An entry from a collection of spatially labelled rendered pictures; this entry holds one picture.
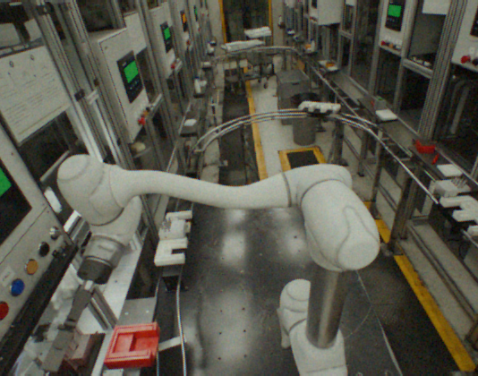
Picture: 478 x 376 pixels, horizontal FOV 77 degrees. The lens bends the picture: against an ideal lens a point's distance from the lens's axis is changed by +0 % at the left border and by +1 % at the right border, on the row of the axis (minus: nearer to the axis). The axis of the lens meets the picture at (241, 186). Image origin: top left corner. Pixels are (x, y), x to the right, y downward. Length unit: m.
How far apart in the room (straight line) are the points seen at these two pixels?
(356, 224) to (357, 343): 0.86
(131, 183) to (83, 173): 0.10
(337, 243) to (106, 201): 0.51
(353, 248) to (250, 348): 0.87
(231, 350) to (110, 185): 0.94
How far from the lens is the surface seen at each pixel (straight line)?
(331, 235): 0.67
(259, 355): 1.41
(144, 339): 1.27
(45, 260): 0.98
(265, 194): 0.81
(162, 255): 1.58
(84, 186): 0.71
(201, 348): 1.46
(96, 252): 0.82
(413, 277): 2.63
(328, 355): 1.11
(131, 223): 0.85
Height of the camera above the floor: 1.95
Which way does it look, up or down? 34 degrees down
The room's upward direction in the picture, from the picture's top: 7 degrees counter-clockwise
